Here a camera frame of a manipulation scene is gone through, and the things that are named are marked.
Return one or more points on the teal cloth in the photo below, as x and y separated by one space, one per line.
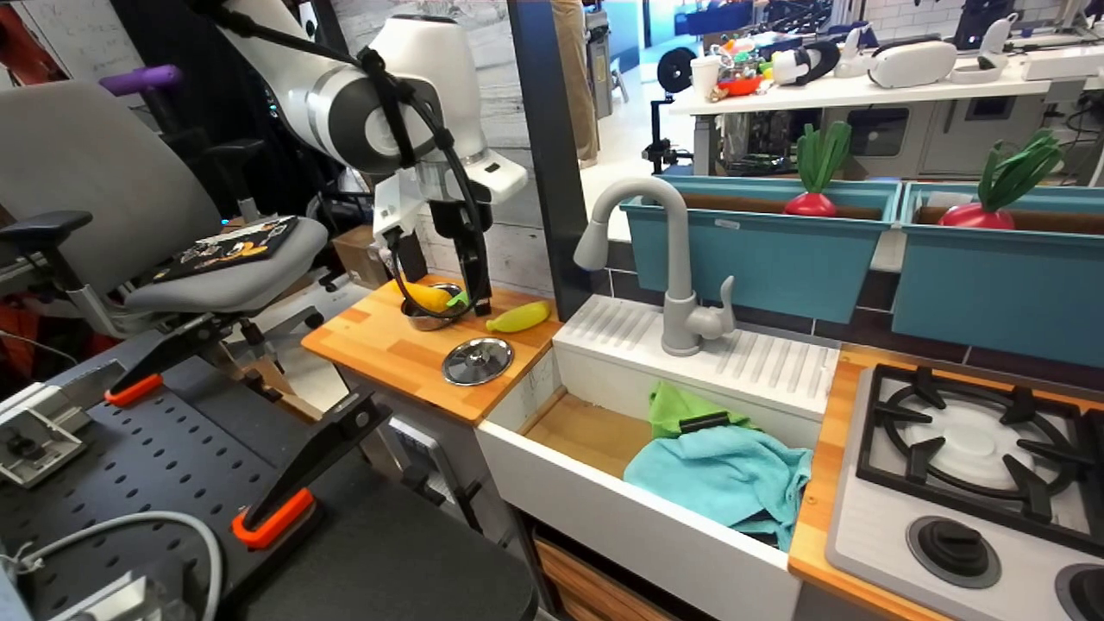
735 478

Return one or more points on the green toy in pot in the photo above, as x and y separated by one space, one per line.
462 303

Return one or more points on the toy radish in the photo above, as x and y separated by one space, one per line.
821 152
1004 176

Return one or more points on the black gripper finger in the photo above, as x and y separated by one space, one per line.
474 272
404 264

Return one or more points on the grey office chair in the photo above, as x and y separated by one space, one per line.
121 220

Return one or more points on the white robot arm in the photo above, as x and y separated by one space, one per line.
404 101

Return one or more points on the green cloth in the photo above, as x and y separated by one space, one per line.
679 411

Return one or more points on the yellow toy in pot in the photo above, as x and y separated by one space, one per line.
428 297

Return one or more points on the yellow-green toy banana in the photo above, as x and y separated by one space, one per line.
520 318

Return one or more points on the left teal planter box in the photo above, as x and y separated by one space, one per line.
785 264

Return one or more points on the right toy radish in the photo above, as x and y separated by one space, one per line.
1004 176

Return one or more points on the toy gas stove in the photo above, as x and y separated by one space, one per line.
976 501

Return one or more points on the cardboard box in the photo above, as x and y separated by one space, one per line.
360 258

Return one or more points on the round metal lid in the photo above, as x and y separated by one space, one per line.
478 359

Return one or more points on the small metal pot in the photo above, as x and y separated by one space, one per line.
433 321

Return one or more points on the grey toy faucet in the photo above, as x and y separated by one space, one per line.
686 321

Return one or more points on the black orange clamp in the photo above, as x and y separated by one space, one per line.
290 497
167 350

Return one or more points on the purple handle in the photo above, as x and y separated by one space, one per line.
143 82

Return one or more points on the right teal planter box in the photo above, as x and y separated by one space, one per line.
1034 288

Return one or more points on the wooden counter left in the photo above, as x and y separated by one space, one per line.
378 343

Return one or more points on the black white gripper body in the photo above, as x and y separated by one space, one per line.
441 194

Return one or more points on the white toy sink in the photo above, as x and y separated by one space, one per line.
560 439

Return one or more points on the far black orange clamp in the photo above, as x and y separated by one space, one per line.
167 350

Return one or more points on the left toy radish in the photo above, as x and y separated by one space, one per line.
821 152

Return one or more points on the near black orange clamp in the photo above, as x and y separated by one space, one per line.
290 497

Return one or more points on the black vertical post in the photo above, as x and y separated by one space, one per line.
552 152

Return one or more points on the white background table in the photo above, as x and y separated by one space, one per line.
1017 79

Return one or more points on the black perforated table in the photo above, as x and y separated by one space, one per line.
113 511

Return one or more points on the teal planter box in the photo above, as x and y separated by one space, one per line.
1034 288
785 264

